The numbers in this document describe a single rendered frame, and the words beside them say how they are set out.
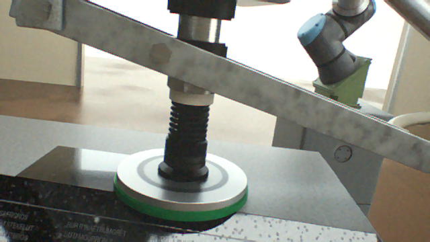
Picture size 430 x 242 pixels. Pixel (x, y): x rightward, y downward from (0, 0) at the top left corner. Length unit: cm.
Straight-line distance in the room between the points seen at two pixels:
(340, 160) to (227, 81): 123
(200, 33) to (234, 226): 28
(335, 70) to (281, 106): 117
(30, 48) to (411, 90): 586
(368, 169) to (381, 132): 114
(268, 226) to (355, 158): 118
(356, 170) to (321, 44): 58
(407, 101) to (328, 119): 617
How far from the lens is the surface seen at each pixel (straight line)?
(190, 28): 52
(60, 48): 565
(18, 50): 583
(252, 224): 56
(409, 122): 98
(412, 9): 111
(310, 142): 160
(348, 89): 171
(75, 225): 59
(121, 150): 75
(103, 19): 49
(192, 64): 50
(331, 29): 167
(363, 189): 180
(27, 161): 70
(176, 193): 53
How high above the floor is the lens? 114
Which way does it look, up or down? 15 degrees down
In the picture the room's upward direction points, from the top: 7 degrees clockwise
